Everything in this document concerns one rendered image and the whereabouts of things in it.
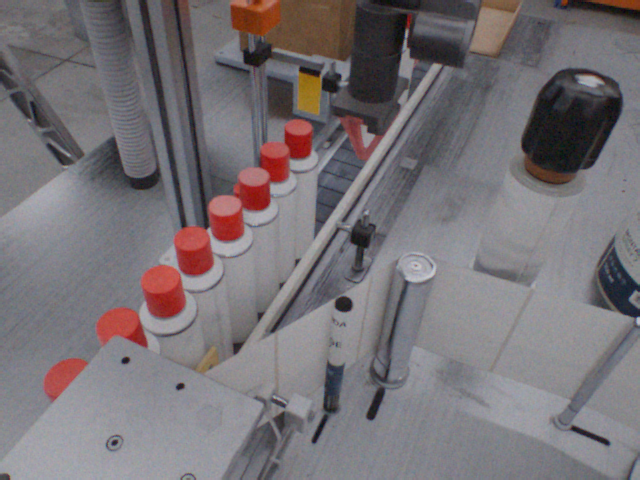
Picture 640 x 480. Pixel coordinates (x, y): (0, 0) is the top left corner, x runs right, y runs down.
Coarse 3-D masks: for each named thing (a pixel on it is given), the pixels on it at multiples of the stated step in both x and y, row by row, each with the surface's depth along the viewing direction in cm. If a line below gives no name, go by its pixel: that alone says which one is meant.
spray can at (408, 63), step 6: (408, 18) 89; (408, 24) 90; (408, 30) 91; (408, 54) 93; (408, 60) 94; (408, 66) 95; (402, 72) 95; (408, 72) 96; (408, 90) 99; (402, 96) 99; (402, 102) 100; (402, 108) 101
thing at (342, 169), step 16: (416, 64) 118; (432, 64) 118; (416, 80) 113; (432, 80) 113; (336, 160) 92; (352, 160) 92; (368, 160) 92; (320, 176) 88; (336, 176) 89; (352, 176) 89; (320, 192) 85; (336, 192) 86; (320, 208) 83; (352, 208) 83; (320, 224) 80; (320, 256) 75; (288, 304) 69
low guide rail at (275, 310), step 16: (416, 96) 101; (400, 112) 97; (400, 128) 96; (384, 144) 90; (368, 176) 85; (352, 192) 80; (336, 208) 78; (320, 240) 73; (304, 256) 71; (304, 272) 69; (288, 288) 67; (272, 304) 65; (272, 320) 64; (256, 336) 61
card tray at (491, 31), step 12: (492, 0) 152; (504, 0) 151; (516, 0) 150; (480, 12) 151; (492, 12) 151; (504, 12) 152; (516, 12) 143; (480, 24) 145; (492, 24) 146; (504, 24) 146; (480, 36) 140; (492, 36) 140; (504, 36) 132; (480, 48) 135; (492, 48) 135
